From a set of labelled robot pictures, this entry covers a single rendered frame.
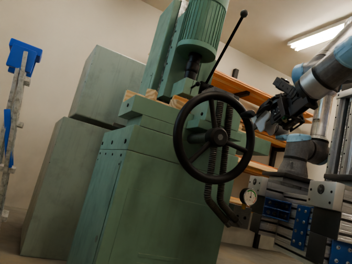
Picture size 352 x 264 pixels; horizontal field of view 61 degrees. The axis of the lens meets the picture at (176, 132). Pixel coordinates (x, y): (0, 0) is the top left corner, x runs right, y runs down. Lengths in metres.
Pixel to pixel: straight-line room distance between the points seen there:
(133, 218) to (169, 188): 0.16
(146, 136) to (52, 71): 2.62
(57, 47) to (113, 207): 2.81
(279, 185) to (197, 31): 0.83
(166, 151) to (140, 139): 0.10
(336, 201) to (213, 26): 0.81
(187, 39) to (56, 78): 2.44
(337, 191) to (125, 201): 0.69
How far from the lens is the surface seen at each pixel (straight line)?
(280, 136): 1.96
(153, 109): 1.04
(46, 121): 3.48
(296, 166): 1.62
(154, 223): 1.06
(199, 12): 1.35
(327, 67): 0.78
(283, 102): 0.84
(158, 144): 1.04
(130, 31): 3.89
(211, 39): 1.31
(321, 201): 1.14
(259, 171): 4.00
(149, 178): 1.03
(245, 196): 1.15
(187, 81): 1.24
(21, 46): 1.82
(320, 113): 1.82
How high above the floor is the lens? 0.65
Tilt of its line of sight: 9 degrees up
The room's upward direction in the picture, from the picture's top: 14 degrees clockwise
